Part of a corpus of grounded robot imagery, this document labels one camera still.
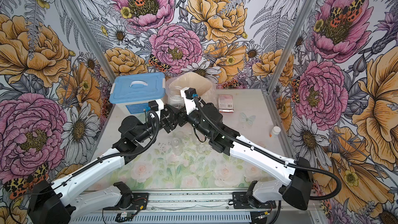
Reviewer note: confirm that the clear jar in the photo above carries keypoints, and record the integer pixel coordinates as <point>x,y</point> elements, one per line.
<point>177,146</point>

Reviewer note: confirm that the tall jar with white lid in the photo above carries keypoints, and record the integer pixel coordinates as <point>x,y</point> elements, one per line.
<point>174,96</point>

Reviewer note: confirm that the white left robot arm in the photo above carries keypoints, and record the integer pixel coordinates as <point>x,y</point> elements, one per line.
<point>64,200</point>

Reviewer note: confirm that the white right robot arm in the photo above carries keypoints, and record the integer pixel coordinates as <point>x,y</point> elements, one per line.
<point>294,178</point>

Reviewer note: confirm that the pink tea packet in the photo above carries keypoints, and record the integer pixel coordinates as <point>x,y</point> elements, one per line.
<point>225,103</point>

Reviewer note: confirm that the bin with plastic liner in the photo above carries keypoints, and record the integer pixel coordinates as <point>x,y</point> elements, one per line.
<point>204,87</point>

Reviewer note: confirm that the blue lidded storage box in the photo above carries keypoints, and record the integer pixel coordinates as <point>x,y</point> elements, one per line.
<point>132,93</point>

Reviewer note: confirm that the small white pill bottle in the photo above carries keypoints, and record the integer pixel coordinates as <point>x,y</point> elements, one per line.
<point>275,131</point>

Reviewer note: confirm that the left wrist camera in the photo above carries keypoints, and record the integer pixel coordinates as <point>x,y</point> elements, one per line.
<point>155,105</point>

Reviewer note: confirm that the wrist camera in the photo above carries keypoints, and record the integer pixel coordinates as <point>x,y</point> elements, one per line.
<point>155,105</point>
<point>188,95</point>

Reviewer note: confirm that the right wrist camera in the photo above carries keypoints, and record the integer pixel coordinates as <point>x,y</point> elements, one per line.
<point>188,95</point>

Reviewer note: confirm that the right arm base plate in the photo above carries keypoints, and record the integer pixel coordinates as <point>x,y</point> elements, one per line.
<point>241,201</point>

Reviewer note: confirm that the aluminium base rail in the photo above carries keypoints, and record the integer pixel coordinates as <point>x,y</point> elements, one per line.
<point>214,206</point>

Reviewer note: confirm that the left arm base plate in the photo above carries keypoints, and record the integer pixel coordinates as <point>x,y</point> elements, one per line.
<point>137,201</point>

